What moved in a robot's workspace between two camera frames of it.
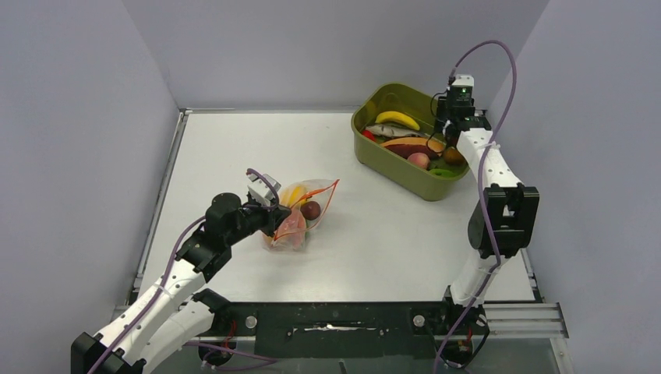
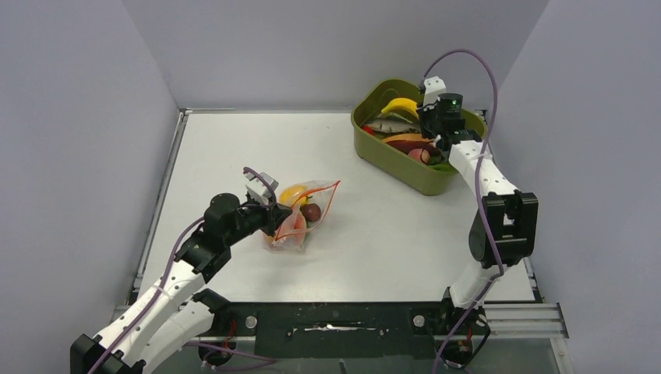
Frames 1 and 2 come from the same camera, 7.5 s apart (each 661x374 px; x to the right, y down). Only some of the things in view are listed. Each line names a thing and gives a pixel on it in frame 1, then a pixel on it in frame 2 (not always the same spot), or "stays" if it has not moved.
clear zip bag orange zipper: x=309 y=200 stays
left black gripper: x=274 y=215 stays
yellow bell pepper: x=291 y=195 stays
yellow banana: x=397 y=115 -> x=401 y=103
